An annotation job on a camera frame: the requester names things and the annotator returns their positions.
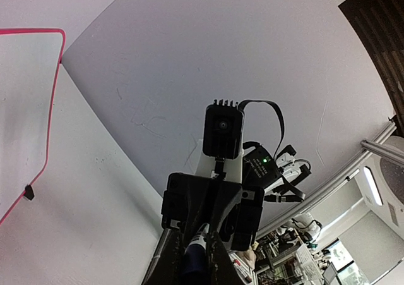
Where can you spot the wire whiteboard stand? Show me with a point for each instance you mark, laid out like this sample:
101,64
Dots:
29,193

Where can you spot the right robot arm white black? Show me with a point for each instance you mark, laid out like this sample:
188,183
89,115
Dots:
278,177

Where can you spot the whiteboard marker white blue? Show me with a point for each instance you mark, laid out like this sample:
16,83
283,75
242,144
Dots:
194,263

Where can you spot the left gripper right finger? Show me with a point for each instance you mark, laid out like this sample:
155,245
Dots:
224,253

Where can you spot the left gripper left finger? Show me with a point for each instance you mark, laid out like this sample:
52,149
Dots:
164,259

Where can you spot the pink framed whiteboard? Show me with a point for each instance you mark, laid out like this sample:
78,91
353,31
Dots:
30,61

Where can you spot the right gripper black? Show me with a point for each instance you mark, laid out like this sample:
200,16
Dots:
239,228

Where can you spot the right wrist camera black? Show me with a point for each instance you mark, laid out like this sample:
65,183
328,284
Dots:
222,136

